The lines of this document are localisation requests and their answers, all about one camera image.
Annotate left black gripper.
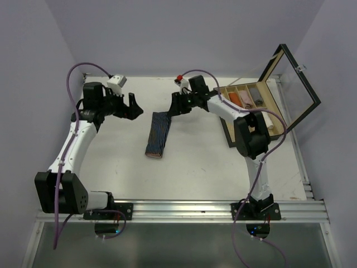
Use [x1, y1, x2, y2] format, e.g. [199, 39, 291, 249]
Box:
[99, 87, 143, 120]

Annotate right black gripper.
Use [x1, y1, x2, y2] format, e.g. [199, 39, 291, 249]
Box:
[167, 90, 198, 116]

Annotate blue striped boxer shorts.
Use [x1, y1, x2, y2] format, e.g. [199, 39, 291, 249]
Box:
[145, 112, 171, 159]

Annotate white pink-trimmed underwear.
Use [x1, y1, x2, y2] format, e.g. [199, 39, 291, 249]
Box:
[262, 112, 274, 130]

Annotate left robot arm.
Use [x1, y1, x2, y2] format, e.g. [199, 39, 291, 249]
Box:
[35, 82, 143, 219]

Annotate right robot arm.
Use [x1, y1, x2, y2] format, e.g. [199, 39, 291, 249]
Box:
[168, 75, 274, 219]

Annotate rolled orange underwear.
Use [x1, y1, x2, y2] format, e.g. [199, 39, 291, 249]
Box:
[228, 92, 242, 107]

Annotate rolled pink underwear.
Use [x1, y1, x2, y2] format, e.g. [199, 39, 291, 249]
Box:
[239, 90, 253, 109]

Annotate rolled grey underwear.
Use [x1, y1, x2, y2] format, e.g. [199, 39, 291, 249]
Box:
[249, 88, 264, 106]

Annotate black wooden compartment box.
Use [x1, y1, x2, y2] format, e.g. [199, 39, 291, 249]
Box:
[220, 44, 321, 132]

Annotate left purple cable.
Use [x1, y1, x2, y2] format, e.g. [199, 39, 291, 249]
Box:
[52, 62, 127, 250]

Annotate purple cable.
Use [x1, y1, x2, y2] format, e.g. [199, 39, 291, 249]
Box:
[182, 69, 288, 268]
[52, 62, 127, 250]

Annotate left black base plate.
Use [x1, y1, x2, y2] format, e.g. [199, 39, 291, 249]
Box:
[83, 203, 133, 221]

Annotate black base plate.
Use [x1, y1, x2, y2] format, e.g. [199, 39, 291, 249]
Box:
[83, 203, 133, 221]
[230, 202, 282, 221]

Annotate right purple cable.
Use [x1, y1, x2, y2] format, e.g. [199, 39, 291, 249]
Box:
[182, 69, 288, 268]

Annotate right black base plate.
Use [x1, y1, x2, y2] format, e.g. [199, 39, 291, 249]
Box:
[230, 202, 282, 221]

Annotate aluminium mounting rail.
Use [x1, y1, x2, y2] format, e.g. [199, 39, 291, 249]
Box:
[36, 198, 331, 224]

